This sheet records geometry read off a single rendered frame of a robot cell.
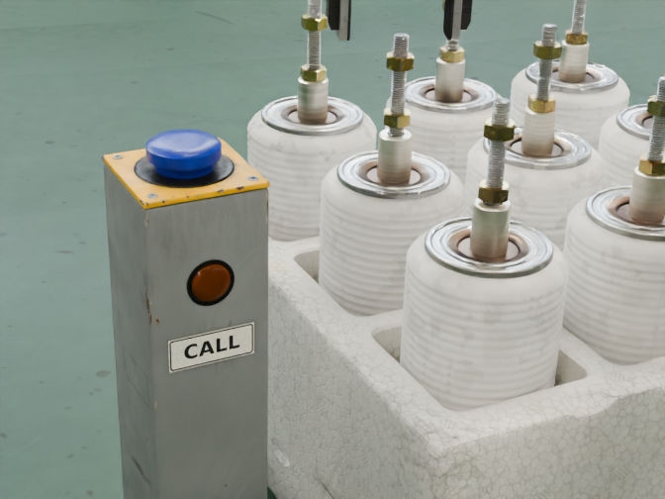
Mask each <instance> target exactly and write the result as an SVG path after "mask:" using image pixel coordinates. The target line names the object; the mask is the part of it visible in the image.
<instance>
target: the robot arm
mask: <svg viewBox="0 0 665 499"><path fill-rule="evenodd" d="M471 12H472V0H445V5H444V20H443V32H444V34H445V36H446V37H447V39H448V40H449V41H450V40H452V41H458V40H459V38H460V30H467V29H468V27H469V25H470V23H471ZM350 16H351V0H327V8H326V17H327V20H328V23H329V26H330V28H331V30H332V31H336V34H337V37H338V40H339V41H349V39H350Z"/></svg>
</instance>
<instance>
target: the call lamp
mask: <svg viewBox="0 0 665 499"><path fill-rule="evenodd" d="M230 284H231V275H230V273H229V271H228V270H227V269H226V268H225V267H223V266H222V265H219V264H211V265H207V266H205V267H203V268H202V269H201V270H199V271H198V272H197V274H196V275H195V277H194V279H193V281H192V292H193V294H194V296H195V297H196V298H197V299H198V300H200V301H202V302H213V301H216V300H218V299H220V298H221V297H223V296H224V295H225V294H226V292H227V291H228V289H229V287H230Z"/></svg>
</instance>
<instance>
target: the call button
mask: <svg viewBox="0 0 665 499"><path fill-rule="evenodd" d="M145 150H146V159H147V160H148V161H149V162H150V163H151V164H153V165H154V170H155V171H156V172H157V173H159V174H160V175H163V176H166V177H170V178H179V179H186V178H196V177H200V176H204V175H206V174H208V173H210V172H212V171H213V170H214V167H215V163H217V162H218V161H219V160H220V159H221V157H222V143H221V141H220V140H219V139H218V138H216V137H215V136H213V135H211V134H209V133H206V132H203V131H198V130H171V131H166V132H163V133H160V134H157V135H155V136H154V137H152V138H151V139H149V140H148V141H147V142H146V144H145Z"/></svg>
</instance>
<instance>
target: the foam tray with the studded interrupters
mask: <svg viewBox="0 0 665 499"><path fill-rule="evenodd" d="M320 238H321V237H320V236H318V237H313V238H308V239H303V240H299V241H294V242H277V241H274V240H272V239H271V238H270V237H269V236H268V435H267V486H268V487H269V489H270V490H271V491H272V493H273V494H274V495H275V497H276V498H277V499H665V356H662V357H658V358H654V359H651V360H648V361H645V362H641V363H638V364H634V365H618V364H614V363H611V362H609V361H607V360H605V359H604V358H603V357H601V356H600V355H599V354H598V353H596V352H595V351H594V350H592V349H591V348H589V347H588V346H587V345H586V344H584V343H583V342H582V341H580V340H579V339H578V338H576V337H575V336H574V335H573V334H571V333H570V332H569V331H567V330H566V329H565V328H563V327H562V328H561V336H560V344H559V352H558V360H557V368H556V376H555V384H554V387H551V388H548V389H544V390H540V391H537V392H533V393H530V394H526V395H524V396H520V397H516V398H513V399H509V400H506V401H502V402H498V403H495V404H491V405H488V406H484V407H480V408H477V409H473V410H470V411H464V412H457V411H451V410H448V409H446V408H444V407H442V406H441V405H440V404H439V403H438V402H437V401H436V400H435V399H434V398H433V397H432V396H431V395H430V394H429V393H428V392H427V391H426V390H425V389H424V388H423V387H422V386H421V385H420V384H419V383H418V382H417V381H416V380H415V378H414V377H413V376H412V375H411V374H410V373H408V372H407V371H406V370H405V369H404V368H403V367H402V366H401V365H400V355H401V339H402V323H403V309H399V310H395V311H391V312H386V313H382V314H378V315H373V316H369V317H356V316H352V315H350V314H348V313H346V312H345V311H344V310H343V309H342V308H341V307H340V306H339V305H338V304H337V303H336V302H335V301H334V300H333V299H332V298H331V296H330V295H329V294H328V293H327V292H326V291H325V290H324V289H323V288H322V287H321V286H320V285H319V276H320V275H319V269H320Z"/></svg>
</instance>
